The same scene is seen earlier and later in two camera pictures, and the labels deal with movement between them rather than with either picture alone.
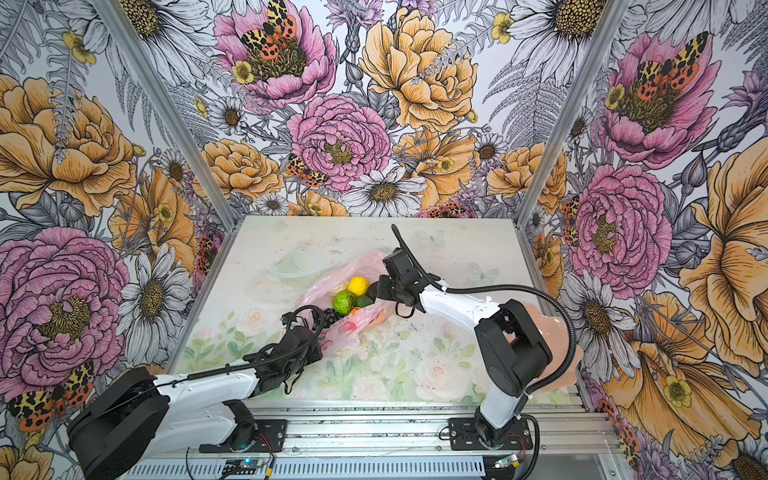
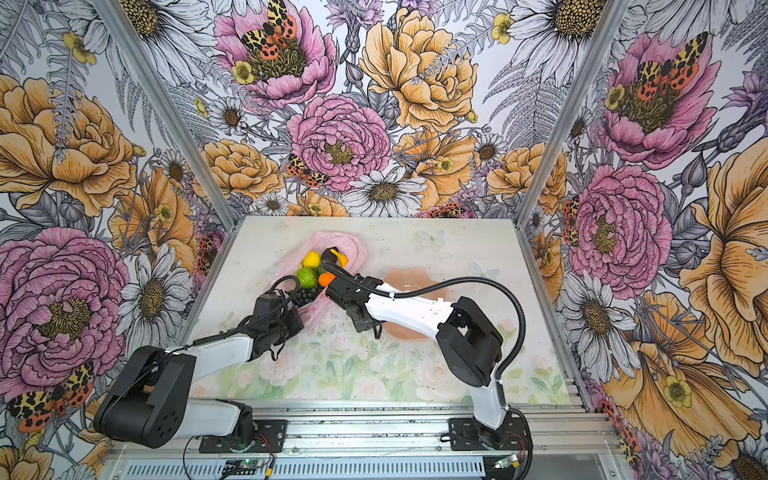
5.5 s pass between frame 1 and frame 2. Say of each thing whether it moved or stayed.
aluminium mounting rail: stayed
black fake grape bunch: moved
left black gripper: moved
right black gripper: moved
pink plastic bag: moved
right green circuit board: stayed
